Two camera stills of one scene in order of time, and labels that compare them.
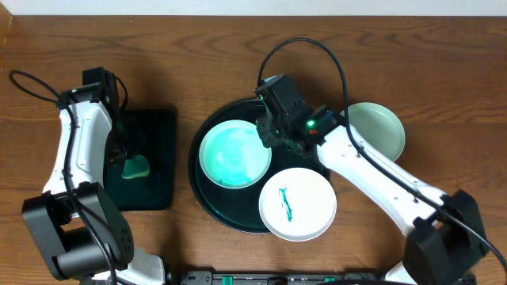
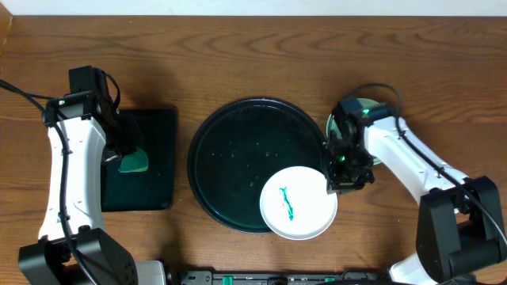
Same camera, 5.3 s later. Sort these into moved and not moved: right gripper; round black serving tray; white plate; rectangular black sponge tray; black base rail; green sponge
Moved: green sponge; right gripper
Not moved: white plate; black base rail; round black serving tray; rectangular black sponge tray
